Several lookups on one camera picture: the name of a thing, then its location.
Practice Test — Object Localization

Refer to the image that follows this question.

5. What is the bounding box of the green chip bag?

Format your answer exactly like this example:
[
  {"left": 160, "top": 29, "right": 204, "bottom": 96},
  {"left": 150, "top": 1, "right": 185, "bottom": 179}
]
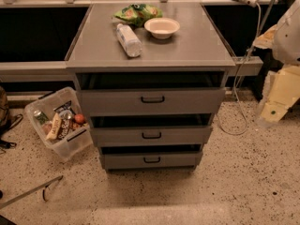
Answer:
[{"left": 113, "top": 4, "right": 163, "bottom": 27}]

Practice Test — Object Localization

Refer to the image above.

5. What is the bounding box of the dark bag at left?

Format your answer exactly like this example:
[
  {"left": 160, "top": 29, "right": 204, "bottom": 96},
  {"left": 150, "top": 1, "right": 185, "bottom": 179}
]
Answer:
[{"left": 0, "top": 86, "right": 23, "bottom": 154}]

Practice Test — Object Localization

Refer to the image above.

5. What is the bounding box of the yellow snack bar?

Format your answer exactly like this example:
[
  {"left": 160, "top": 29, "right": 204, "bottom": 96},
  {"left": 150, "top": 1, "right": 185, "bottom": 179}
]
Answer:
[{"left": 46, "top": 113, "right": 62, "bottom": 141}]

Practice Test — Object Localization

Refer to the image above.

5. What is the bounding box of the clear plastic storage bin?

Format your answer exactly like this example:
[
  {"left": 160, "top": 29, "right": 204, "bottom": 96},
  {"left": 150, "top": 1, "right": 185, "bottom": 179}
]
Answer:
[{"left": 25, "top": 87, "right": 93, "bottom": 161}]

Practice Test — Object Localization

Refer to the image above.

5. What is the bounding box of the grey middle drawer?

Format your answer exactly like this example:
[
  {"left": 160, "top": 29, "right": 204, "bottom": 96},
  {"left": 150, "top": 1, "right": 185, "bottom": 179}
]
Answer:
[{"left": 91, "top": 114, "right": 212, "bottom": 147}]

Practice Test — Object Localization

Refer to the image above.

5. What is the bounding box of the white paper bowl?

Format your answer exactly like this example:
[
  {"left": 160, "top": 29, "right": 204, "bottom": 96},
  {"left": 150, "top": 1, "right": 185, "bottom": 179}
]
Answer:
[{"left": 144, "top": 18, "right": 180, "bottom": 39}]

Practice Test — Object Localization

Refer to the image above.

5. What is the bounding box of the grey drawer cabinet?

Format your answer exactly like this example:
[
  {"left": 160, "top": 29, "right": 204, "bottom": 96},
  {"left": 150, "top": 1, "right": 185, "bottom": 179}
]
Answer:
[{"left": 64, "top": 2, "right": 236, "bottom": 173}]

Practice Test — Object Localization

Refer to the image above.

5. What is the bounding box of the grey bottom drawer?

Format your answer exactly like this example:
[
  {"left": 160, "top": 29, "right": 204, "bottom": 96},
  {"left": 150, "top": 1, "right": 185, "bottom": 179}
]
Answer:
[{"left": 99, "top": 144, "right": 203, "bottom": 170}]

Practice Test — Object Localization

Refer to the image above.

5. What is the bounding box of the brown snack bag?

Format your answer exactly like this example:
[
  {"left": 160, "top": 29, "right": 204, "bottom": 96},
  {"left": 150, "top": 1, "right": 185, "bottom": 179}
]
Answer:
[{"left": 56, "top": 119, "right": 74, "bottom": 140}]

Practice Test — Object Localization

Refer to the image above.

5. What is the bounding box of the grey drawer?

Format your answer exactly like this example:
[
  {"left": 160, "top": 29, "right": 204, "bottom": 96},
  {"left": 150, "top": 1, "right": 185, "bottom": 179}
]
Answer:
[
  {"left": 76, "top": 72, "right": 225, "bottom": 116},
  {"left": 91, "top": 114, "right": 212, "bottom": 147},
  {"left": 99, "top": 144, "right": 203, "bottom": 170}
]

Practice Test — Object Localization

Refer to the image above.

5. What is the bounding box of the grey top drawer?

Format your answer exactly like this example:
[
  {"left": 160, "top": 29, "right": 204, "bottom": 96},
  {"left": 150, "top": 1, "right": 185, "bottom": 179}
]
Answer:
[{"left": 76, "top": 72, "right": 225, "bottom": 116}]

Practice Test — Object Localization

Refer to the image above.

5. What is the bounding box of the grey counter rail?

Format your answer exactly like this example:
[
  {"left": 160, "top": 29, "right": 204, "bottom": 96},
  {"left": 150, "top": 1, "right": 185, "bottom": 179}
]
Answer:
[{"left": 0, "top": 61, "right": 72, "bottom": 83}]

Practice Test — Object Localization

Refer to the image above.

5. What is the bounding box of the red apple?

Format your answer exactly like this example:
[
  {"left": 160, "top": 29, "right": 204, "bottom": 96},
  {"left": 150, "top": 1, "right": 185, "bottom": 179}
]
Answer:
[{"left": 74, "top": 113, "right": 85, "bottom": 125}]

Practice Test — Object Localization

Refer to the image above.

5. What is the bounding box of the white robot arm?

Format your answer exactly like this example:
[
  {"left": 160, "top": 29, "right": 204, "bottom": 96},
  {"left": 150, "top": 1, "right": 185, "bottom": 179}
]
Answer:
[{"left": 253, "top": 0, "right": 300, "bottom": 128}]

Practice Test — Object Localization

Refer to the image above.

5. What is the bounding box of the green soda can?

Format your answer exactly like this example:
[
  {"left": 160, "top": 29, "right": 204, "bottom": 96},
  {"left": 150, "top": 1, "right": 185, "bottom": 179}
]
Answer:
[{"left": 34, "top": 110, "right": 49, "bottom": 125}]

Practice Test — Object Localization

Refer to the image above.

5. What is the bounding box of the dark blue snack packet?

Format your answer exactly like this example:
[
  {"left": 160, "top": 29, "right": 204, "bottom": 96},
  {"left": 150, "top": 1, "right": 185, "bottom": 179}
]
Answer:
[{"left": 54, "top": 101, "right": 74, "bottom": 114}]

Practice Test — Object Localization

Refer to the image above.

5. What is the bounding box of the metal rod on floor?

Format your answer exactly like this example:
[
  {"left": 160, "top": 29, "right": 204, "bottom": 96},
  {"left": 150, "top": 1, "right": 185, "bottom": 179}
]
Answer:
[{"left": 0, "top": 175, "right": 64, "bottom": 209}]

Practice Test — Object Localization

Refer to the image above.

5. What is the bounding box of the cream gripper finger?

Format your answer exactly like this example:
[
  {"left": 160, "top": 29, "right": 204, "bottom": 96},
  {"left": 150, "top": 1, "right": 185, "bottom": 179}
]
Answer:
[{"left": 256, "top": 65, "right": 300, "bottom": 127}]

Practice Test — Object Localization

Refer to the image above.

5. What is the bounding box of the clear plastic water bottle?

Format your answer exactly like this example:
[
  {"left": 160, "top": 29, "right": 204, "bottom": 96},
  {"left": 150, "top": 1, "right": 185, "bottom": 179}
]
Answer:
[{"left": 116, "top": 23, "right": 142, "bottom": 57}]

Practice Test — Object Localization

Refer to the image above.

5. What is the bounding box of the white cable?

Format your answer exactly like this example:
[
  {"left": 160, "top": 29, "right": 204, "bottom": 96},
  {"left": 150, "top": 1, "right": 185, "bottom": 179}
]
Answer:
[{"left": 216, "top": 2, "right": 263, "bottom": 137}]

